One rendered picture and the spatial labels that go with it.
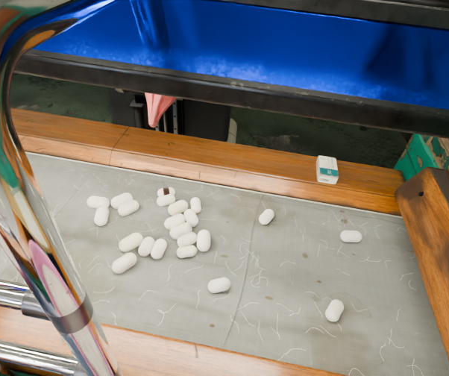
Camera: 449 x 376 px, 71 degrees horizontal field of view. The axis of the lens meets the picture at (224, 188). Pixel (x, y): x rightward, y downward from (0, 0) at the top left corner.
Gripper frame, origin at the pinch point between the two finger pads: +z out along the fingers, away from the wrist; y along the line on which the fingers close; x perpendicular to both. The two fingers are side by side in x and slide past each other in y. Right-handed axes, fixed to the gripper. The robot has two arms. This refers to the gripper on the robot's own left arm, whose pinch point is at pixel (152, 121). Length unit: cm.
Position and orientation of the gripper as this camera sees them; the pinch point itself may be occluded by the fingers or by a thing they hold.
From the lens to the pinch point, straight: 56.1
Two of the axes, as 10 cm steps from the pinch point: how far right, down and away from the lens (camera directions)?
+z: -1.7, 9.8, -1.2
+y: 9.8, 1.7, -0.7
